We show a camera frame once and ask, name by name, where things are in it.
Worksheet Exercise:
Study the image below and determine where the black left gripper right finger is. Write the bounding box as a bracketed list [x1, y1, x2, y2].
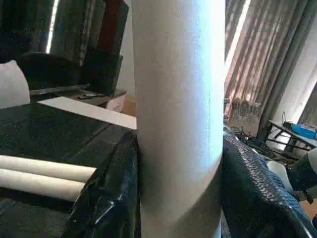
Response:
[220, 135, 317, 238]

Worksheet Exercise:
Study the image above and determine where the white plastic table leg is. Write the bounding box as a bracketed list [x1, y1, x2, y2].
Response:
[0, 155, 97, 183]
[130, 0, 226, 238]
[0, 169, 86, 201]

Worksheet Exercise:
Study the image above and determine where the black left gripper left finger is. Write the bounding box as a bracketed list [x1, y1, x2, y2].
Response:
[62, 130, 142, 238]

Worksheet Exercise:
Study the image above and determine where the black work mat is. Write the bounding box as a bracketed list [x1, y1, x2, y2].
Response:
[0, 102, 138, 238]

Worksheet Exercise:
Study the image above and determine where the brown striped curtain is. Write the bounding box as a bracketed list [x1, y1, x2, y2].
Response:
[225, 0, 317, 142]

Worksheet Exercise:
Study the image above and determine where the dark cluttered desk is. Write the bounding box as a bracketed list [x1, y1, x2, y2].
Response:
[266, 118, 317, 152]

